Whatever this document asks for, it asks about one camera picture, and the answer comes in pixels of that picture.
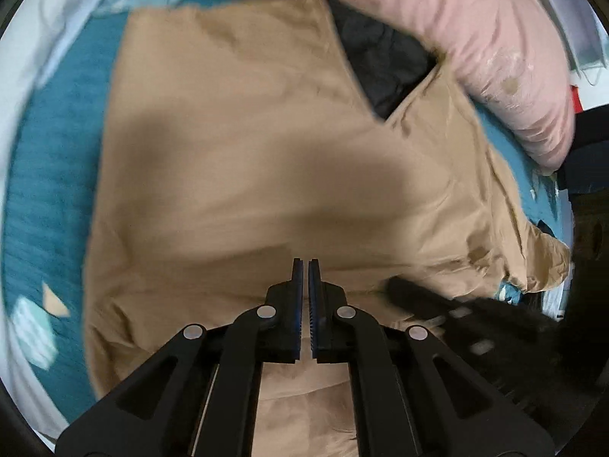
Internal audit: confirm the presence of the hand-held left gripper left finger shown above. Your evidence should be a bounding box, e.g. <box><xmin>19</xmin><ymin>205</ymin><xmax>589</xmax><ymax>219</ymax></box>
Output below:
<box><xmin>54</xmin><ymin>258</ymin><xmax>305</xmax><ymax>457</ymax></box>

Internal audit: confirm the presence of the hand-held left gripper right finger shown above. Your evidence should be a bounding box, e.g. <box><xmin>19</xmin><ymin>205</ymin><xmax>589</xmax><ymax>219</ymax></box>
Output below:
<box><xmin>308</xmin><ymin>258</ymin><xmax>555</xmax><ymax>457</ymax></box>

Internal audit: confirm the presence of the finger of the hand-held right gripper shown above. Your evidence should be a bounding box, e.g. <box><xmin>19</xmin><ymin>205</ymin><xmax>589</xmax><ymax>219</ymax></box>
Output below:
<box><xmin>386</xmin><ymin>277</ymin><xmax>460</xmax><ymax>322</ymax></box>

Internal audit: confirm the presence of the tan garment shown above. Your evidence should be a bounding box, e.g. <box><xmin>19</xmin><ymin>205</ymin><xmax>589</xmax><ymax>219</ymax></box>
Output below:
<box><xmin>84</xmin><ymin>0</ymin><xmax>572</xmax><ymax>457</ymax></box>

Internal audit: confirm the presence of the black cloth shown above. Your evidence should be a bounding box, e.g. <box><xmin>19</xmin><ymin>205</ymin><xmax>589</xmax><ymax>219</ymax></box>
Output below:
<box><xmin>328</xmin><ymin>0</ymin><xmax>439</xmax><ymax>121</ymax></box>

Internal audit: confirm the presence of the teal quilted blanket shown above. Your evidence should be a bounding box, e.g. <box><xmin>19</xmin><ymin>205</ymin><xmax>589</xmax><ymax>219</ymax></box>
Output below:
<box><xmin>0</xmin><ymin>0</ymin><xmax>572</xmax><ymax>382</ymax></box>

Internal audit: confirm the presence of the pink pillow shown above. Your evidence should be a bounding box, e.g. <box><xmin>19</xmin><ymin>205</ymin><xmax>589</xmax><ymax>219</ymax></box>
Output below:
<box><xmin>67</xmin><ymin>0</ymin><xmax>577</xmax><ymax>170</ymax></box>

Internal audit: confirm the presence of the white bedding cloth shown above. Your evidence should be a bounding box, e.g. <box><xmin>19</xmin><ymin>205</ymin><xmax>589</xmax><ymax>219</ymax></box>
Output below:
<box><xmin>0</xmin><ymin>0</ymin><xmax>125</xmax><ymax>191</ymax></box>

